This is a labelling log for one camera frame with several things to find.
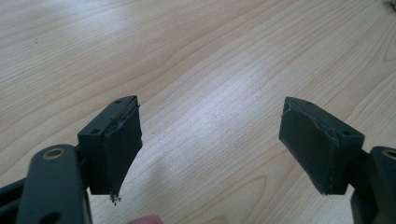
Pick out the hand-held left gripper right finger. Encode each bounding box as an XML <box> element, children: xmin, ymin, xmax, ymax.
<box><xmin>278</xmin><ymin>95</ymin><xmax>366</xmax><ymax>196</ymax></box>

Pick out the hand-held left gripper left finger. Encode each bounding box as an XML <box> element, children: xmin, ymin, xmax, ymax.
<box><xmin>77</xmin><ymin>94</ymin><xmax>144</xmax><ymax>206</ymax></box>

